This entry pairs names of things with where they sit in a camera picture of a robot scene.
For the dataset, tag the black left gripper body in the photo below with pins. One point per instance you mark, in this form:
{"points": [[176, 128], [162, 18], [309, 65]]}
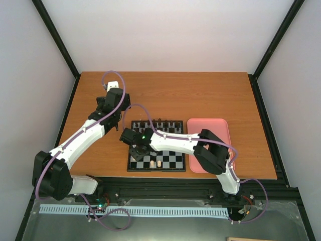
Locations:
{"points": [[102, 101]]}

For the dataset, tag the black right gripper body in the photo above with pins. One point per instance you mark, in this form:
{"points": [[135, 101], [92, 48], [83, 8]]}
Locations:
{"points": [[139, 155]]}

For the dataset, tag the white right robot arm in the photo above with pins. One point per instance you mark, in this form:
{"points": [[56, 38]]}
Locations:
{"points": [[214, 155]]}

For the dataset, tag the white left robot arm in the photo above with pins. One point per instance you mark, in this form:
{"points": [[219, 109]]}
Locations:
{"points": [[51, 172]]}

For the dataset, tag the dark chess piece row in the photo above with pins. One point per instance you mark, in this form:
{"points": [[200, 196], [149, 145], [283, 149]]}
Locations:
{"points": [[169, 126]]}

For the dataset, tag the black white chessboard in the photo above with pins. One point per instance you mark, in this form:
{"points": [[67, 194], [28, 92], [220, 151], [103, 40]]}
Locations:
{"points": [[171, 162]]}

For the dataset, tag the pink tray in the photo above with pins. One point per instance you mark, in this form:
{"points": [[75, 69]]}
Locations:
{"points": [[217, 126]]}

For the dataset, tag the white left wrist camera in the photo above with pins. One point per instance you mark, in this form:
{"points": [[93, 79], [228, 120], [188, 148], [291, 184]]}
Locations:
{"points": [[110, 85]]}

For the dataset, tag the light blue cable duct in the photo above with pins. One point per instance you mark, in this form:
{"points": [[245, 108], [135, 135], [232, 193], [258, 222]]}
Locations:
{"points": [[137, 211]]}

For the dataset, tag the left black frame post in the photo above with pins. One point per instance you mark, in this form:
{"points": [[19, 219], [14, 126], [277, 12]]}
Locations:
{"points": [[42, 11]]}

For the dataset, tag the black frame post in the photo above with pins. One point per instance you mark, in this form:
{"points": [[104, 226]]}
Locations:
{"points": [[42, 11], [288, 19]]}

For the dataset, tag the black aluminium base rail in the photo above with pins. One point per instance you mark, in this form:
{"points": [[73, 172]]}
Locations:
{"points": [[119, 189]]}

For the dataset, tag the right black frame post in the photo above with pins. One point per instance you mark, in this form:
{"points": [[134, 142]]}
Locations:
{"points": [[288, 19]]}

